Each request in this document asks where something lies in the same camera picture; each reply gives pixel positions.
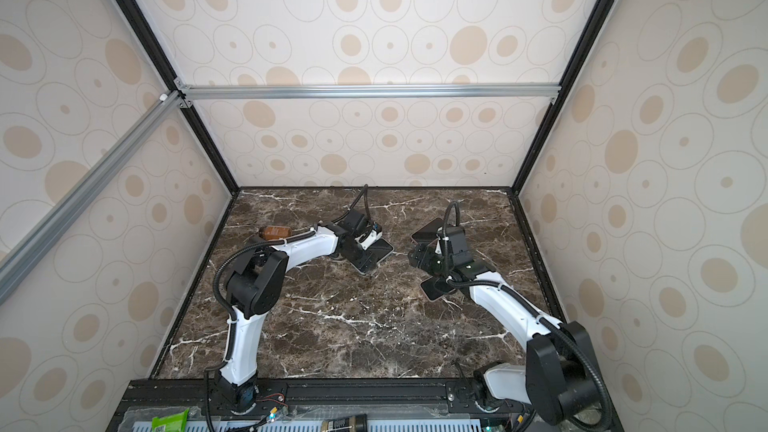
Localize light blue phone case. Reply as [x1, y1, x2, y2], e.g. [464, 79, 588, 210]
[344, 238, 394, 275]

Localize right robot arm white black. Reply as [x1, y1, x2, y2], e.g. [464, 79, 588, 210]
[408, 220, 614, 431]

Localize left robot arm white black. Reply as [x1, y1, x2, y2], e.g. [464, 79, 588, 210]
[213, 211, 393, 387]

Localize pink cased smartphone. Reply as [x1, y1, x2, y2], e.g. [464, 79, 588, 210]
[411, 218, 444, 244]

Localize black smartphone rose edge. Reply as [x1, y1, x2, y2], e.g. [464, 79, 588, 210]
[420, 276, 457, 301]

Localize green packet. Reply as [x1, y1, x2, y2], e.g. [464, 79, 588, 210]
[151, 409, 189, 432]

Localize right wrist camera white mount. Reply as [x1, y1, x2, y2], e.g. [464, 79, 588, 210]
[435, 235, 452, 263]

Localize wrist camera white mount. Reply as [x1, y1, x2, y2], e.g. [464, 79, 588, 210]
[435, 235, 452, 263]
[356, 223, 383, 250]

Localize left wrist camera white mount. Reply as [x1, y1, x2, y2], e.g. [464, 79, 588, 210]
[356, 223, 383, 250]

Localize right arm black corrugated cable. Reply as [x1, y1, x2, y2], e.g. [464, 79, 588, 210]
[440, 200, 614, 432]

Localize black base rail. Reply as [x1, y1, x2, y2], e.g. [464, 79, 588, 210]
[107, 377, 543, 431]

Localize white slotted cable duct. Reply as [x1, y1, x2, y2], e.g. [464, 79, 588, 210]
[131, 419, 487, 432]

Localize horizontal aluminium rail back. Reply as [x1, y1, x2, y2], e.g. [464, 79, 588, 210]
[181, 83, 560, 100]

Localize black frame post right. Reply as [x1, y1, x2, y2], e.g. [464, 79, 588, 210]
[511, 0, 616, 197]

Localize black frame post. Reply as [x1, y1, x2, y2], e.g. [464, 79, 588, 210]
[115, 0, 240, 195]
[511, 0, 616, 197]

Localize diagonal aluminium rail left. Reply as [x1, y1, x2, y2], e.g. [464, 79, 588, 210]
[1, 91, 182, 301]

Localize black frame post left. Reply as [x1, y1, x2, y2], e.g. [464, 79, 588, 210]
[115, 0, 240, 195]

